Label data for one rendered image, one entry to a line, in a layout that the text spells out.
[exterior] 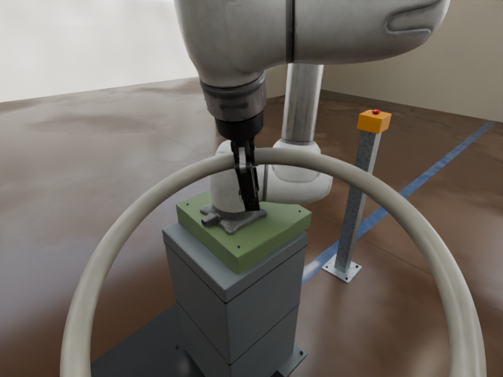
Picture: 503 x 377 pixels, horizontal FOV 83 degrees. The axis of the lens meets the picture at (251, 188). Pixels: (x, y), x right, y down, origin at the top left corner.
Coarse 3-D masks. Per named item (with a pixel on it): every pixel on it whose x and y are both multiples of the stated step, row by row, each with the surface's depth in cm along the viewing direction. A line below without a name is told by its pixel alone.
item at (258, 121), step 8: (216, 120) 42; (224, 120) 41; (248, 120) 41; (256, 120) 42; (224, 128) 42; (232, 128) 42; (240, 128) 41; (248, 128) 42; (256, 128) 43; (224, 136) 44; (232, 136) 43; (240, 136) 43; (248, 136) 43; (240, 144) 44; (248, 144) 44; (248, 152) 45
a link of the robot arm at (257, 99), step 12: (264, 72) 38; (204, 84) 37; (252, 84) 36; (264, 84) 39; (204, 96) 40; (216, 96) 37; (228, 96) 37; (240, 96) 37; (252, 96) 38; (264, 96) 40; (216, 108) 39; (228, 108) 38; (240, 108) 38; (252, 108) 39; (228, 120) 40; (240, 120) 40
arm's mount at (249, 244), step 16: (208, 192) 116; (176, 208) 109; (192, 208) 106; (272, 208) 108; (288, 208) 109; (304, 208) 109; (192, 224) 102; (256, 224) 99; (272, 224) 100; (288, 224) 100; (304, 224) 107; (208, 240) 97; (224, 240) 92; (240, 240) 92; (256, 240) 93; (272, 240) 96; (288, 240) 103; (224, 256) 92; (240, 256) 86; (256, 256) 92; (240, 272) 90
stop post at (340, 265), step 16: (368, 112) 147; (384, 112) 147; (368, 128) 144; (384, 128) 144; (368, 144) 149; (368, 160) 153; (352, 192) 167; (352, 208) 171; (352, 224) 175; (352, 240) 180; (336, 256) 193; (352, 256) 193; (336, 272) 194; (352, 272) 194
